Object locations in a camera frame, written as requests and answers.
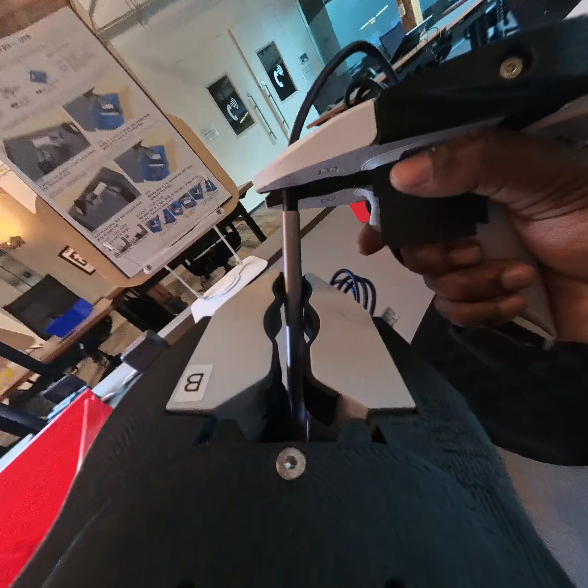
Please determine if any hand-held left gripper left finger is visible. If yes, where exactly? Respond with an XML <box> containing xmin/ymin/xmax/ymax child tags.
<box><xmin>165</xmin><ymin>271</ymin><xmax>282</xmax><ymax>442</ymax></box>

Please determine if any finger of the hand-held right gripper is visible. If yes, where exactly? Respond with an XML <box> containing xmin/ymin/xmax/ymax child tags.
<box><xmin>254</xmin><ymin>99</ymin><xmax>414</xmax><ymax>194</ymax></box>
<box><xmin>266</xmin><ymin>187</ymin><xmax>374</xmax><ymax>210</ymax></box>

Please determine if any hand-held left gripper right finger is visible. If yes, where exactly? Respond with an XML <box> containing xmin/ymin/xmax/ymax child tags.
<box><xmin>301</xmin><ymin>273</ymin><xmax>416</xmax><ymax>442</ymax></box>

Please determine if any black braided usb-c cable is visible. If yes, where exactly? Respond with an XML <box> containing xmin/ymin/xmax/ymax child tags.
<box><xmin>288</xmin><ymin>40</ymin><xmax>399</xmax><ymax>145</ymax></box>

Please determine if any person's right hand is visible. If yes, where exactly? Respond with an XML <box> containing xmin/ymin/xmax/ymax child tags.
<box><xmin>358</xmin><ymin>129</ymin><xmax>588</xmax><ymax>343</ymax></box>

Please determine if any black phone icon sign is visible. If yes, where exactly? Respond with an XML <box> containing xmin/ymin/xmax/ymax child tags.
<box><xmin>256</xmin><ymin>40</ymin><xmax>298</xmax><ymax>103</ymax></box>
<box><xmin>207</xmin><ymin>75</ymin><xmax>256</xmax><ymax>137</ymax></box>

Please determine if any plywood poster board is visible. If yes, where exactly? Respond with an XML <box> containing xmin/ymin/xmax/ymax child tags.
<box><xmin>69</xmin><ymin>0</ymin><xmax>240</xmax><ymax>289</ymax></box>

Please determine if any blue plastic bin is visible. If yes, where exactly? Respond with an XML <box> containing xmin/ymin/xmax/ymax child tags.
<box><xmin>43</xmin><ymin>299</ymin><xmax>95</xmax><ymax>338</ymax></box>

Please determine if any fiducial tag sign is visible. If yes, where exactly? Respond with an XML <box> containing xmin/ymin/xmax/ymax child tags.
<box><xmin>57</xmin><ymin>245</ymin><xmax>97</xmax><ymax>276</ymax></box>

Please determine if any instruction poster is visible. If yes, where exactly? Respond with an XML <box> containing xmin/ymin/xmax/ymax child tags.
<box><xmin>0</xmin><ymin>7</ymin><xmax>232</xmax><ymax>279</ymax></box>

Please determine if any blue braided cable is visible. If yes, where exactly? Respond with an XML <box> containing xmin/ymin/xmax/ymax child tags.
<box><xmin>330</xmin><ymin>269</ymin><xmax>377</xmax><ymax>319</ymax></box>

